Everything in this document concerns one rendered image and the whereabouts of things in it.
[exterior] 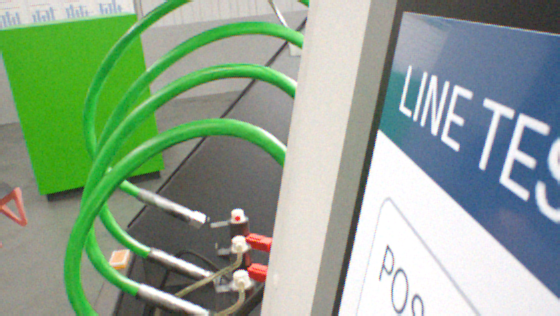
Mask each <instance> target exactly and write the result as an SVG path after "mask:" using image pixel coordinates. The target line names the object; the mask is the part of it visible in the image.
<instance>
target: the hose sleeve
mask: <svg viewBox="0 0 560 316"><path fill-rule="evenodd" d="M136 198H137V200H138V201H139V202H141V203H143V204H146V205H147V206H152V207H154V208H156V209H157V210H159V211H162V212H164V213H166V214H167V215H170V216H174V217H175V218H177V219H179V220H182V221H184V222H185V223H190V222H191V221H192V219H193V217H194V211H192V210H190V209H188V208H186V207H182V206H181V205H178V204H175V203H174V202H172V201H170V200H168V199H166V198H164V197H160V196H158V195H156V194H154V193H152V192H151V191H148V190H147V189H144V188H140V190H139V192H138V196H137V197H136Z"/></svg>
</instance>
